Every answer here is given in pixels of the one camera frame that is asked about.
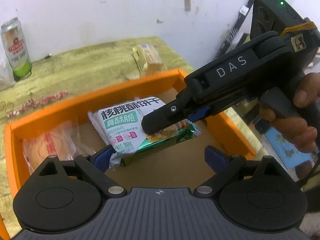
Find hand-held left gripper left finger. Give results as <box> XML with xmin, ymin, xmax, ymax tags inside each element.
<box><xmin>34</xmin><ymin>145</ymin><xmax>127</xmax><ymax>198</ymax></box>

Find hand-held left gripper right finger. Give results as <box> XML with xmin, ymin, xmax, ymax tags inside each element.
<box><xmin>193</xmin><ymin>145</ymin><xmax>288</xmax><ymax>198</ymax></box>

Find beige pastry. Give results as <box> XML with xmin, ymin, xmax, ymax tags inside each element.
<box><xmin>131</xmin><ymin>44</ymin><xmax>168</xmax><ymax>77</ymax></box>

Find green wood-grain desktop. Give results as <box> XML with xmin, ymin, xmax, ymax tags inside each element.
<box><xmin>0</xmin><ymin>36</ymin><xmax>194</xmax><ymax>240</ymax></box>

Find black patterned long board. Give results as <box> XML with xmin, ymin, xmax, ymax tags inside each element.
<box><xmin>216</xmin><ymin>0</ymin><xmax>262</xmax><ymax>58</ymax></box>

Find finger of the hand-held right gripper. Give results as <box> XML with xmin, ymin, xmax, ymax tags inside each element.
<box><xmin>187</xmin><ymin>106</ymin><xmax>210</xmax><ymax>123</ymax></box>
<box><xmin>141</xmin><ymin>92</ymin><xmax>205</xmax><ymax>134</ymax></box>

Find orange cardboard box base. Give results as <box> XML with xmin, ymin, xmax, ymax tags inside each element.
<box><xmin>4</xmin><ymin>69</ymin><xmax>258</xmax><ymax>198</ymax></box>

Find green and silver beer can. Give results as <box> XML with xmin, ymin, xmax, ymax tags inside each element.
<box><xmin>0</xmin><ymin>17</ymin><xmax>32</xmax><ymax>82</ymax></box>

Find white plastic bag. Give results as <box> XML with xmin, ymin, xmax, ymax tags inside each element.
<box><xmin>0</xmin><ymin>60</ymin><xmax>15</xmax><ymax>85</ymax></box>

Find round cake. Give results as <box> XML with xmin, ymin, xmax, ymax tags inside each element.
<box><xmin>22</xmin><ymin>121</ymin><xmax>80</xmax><ymax>175</ymax></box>

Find person's right hand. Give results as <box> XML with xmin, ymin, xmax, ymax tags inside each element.
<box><xmin>259</xmin><ymin>72</ymin><xmax>320</xmax><ymax>155</ymax></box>

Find blue floor mat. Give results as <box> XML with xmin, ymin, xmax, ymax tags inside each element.
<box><xmin>264</xmin><ymin>126</ymin><xmax>313</xmax><ymax>169</ymax></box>

